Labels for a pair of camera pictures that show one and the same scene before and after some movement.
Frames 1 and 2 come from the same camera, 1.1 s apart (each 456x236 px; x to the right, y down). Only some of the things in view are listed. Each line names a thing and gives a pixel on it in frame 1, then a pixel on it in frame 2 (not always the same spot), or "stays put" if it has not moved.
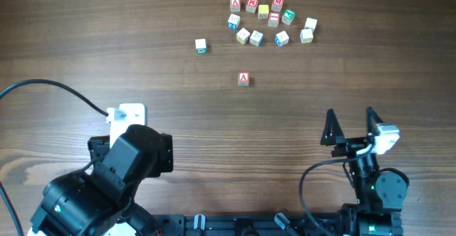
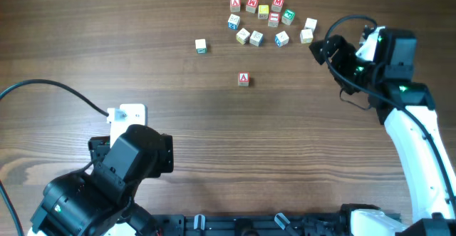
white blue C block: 281,38 stays put
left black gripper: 99,146 stays put
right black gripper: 337,134 → 345,50
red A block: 244,78 stays put
